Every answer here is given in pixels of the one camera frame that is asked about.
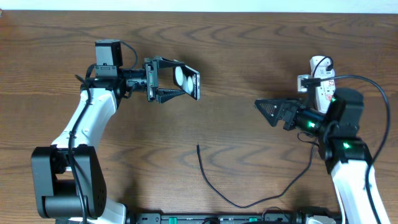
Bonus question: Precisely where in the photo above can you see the white power strip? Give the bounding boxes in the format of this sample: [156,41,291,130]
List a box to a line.
[311,68,336,113]

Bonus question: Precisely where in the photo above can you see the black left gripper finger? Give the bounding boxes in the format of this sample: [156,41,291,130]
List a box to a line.
[155,88,185,104]
[153,56,185,69]

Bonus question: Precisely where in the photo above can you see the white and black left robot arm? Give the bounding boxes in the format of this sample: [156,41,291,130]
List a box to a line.
[31,39,185,223]

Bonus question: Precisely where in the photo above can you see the black Samsung Galaxy smartphone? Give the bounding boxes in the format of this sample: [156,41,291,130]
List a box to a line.
[173,65,200,100]

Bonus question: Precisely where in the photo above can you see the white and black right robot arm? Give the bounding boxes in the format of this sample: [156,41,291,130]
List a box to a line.
[254,88,390,223]

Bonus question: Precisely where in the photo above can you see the black charger cable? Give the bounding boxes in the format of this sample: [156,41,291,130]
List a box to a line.
[196,55,335,210]

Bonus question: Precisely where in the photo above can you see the white charger plug adapter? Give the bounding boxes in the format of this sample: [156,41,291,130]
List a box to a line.
[310,55,334,76]

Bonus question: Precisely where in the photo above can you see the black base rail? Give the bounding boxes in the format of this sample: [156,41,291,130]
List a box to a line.
[124,212,343,224]

